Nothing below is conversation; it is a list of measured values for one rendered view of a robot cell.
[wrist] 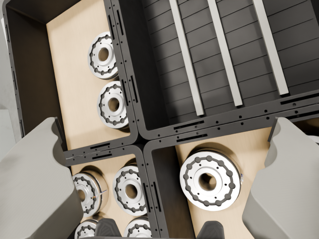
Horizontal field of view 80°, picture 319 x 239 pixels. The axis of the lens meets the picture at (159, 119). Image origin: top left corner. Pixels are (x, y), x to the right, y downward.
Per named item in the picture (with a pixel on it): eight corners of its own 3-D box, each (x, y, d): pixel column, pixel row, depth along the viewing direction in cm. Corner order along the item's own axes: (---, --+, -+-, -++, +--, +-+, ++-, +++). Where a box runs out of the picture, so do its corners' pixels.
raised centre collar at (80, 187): (91, 205, 43) (89, 206, 43) (76, 206, 45) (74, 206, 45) (88, 183, 44) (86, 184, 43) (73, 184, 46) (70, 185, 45)
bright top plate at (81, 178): (103, 216, 43) (101, 217, 42) (71, 216, 47) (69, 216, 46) (96, 170, 43) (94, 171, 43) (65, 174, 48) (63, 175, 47)
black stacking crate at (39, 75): (167, 135, 41) (141, 141, 31) (71, 157, 53) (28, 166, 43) (130, -31, 45) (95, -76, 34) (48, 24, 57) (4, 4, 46)
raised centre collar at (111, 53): (115, 63, 41) (113, 62, 40) (97, 68, 43) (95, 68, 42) (113, 41, 41) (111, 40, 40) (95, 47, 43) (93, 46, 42)
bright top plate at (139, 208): (162, 210, 37) (161, 212, 36) (121, 217, 41) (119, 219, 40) (146, 159, 38) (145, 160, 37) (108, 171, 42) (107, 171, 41)
